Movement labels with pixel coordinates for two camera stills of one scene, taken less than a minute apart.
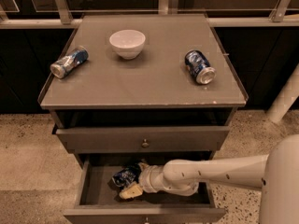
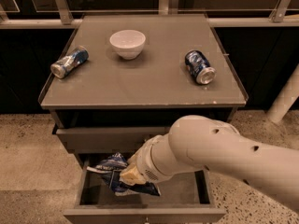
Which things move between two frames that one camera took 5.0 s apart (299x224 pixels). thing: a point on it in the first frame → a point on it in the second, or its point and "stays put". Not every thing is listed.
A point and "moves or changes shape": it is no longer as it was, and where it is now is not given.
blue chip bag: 128,175 moves or changes shape
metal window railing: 56,7 stays put
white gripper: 146,178 → 144,162
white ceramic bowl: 127,43 stays put
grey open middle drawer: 98,202 stays put
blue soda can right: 199,67 stays put
